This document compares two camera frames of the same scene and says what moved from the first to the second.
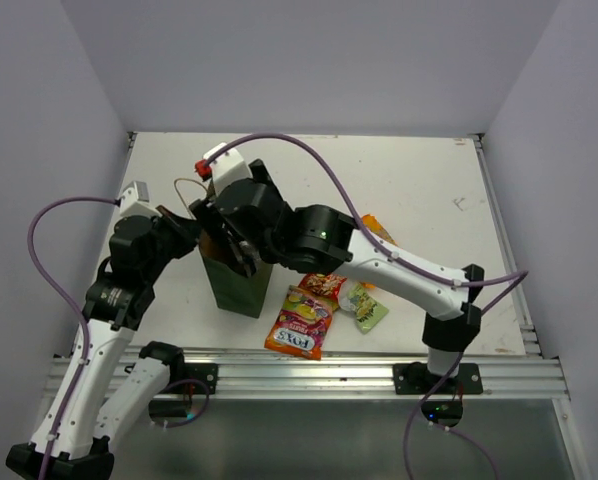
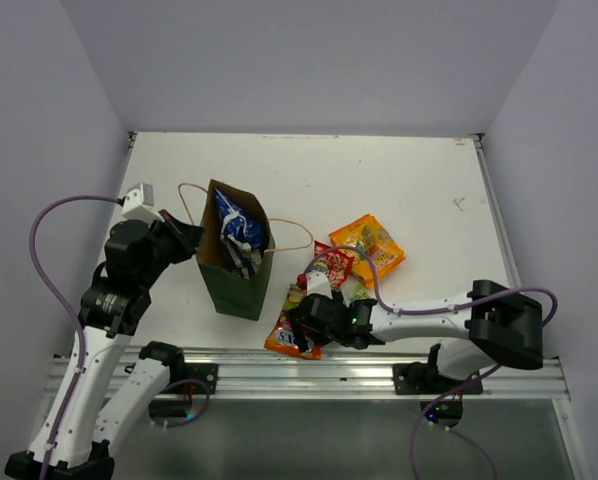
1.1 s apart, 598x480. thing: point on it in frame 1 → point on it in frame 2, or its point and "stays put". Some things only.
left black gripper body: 172,241 stays put
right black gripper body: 204,208 → 337,298
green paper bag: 234,290 stays put
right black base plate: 415,378 stays put
